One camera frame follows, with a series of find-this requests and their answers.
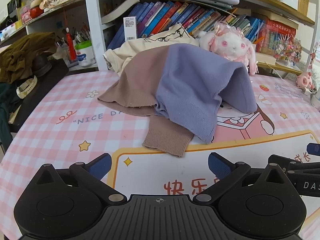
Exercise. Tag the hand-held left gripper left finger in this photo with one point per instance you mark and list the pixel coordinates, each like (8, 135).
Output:
(100, 166)

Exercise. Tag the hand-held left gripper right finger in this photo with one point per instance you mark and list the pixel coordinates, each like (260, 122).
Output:
(218, 165)

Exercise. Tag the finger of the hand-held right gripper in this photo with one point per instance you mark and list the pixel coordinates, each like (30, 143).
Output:
(314, 149)
(285, 162)

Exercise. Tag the purple and brown sweater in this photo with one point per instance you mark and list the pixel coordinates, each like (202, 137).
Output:
(190, 80)

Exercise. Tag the small pink pig plush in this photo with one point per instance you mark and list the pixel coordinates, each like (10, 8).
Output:
(305, 80)

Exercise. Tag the pink flower ornament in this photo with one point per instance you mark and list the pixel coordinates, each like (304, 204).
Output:
(287, 47)

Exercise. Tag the cream wristwatch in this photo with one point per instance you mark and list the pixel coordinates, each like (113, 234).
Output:
(26, 87)

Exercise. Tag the dark green cloth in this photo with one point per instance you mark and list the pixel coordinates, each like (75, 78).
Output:
(6, 105)

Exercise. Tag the white green pen container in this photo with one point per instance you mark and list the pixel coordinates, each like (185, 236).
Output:
(85, 55)

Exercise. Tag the dark brown hat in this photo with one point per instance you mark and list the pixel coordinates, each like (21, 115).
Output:
(42, 66)

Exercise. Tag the cream garment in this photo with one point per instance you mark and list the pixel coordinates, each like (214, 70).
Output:
(130, 52)

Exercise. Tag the white pink plush rabbit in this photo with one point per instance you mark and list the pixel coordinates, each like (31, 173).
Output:
(232, 45)

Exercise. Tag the red tassel ornament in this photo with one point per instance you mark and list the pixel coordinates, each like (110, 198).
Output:
(71, 47)

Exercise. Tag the bunch of pens and brushes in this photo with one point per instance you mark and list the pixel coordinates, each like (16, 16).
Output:
(80, 36)

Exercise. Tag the olive brown garment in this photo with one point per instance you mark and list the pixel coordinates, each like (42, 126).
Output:
(22, 52)

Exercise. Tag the white barcode box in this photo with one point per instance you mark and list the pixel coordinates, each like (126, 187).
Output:
(130, 28)

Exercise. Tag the white bookshelf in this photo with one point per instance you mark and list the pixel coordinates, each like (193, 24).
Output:
(92, 17)

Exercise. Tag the thick open paperback book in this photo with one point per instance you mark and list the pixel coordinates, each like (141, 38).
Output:
(120, 7)

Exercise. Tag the row of colourful books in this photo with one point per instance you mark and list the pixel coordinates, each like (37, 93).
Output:
(160, 15)

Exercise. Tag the red round toy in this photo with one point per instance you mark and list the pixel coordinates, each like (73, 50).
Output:
(37, 12)

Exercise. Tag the small pink box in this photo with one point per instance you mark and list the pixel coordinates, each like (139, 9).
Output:
(26, 17)

